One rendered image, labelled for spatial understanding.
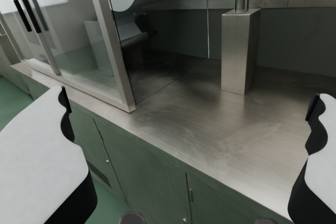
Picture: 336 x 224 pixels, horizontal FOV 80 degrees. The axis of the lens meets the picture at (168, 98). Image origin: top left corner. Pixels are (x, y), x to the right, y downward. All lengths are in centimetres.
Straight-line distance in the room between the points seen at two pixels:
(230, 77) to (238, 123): 19
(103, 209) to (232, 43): 135
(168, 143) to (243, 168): 20
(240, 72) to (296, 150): 29
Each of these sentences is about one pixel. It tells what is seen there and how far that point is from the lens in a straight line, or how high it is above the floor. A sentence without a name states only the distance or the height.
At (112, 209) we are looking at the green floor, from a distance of 160.
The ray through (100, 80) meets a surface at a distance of 81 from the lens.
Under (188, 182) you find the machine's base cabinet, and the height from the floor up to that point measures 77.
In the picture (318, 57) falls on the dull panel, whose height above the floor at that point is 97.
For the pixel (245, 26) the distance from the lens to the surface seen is 67.
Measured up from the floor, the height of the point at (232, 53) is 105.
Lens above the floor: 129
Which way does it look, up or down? 31 degrees down
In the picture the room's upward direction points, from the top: 9 degrees counter-clockwise
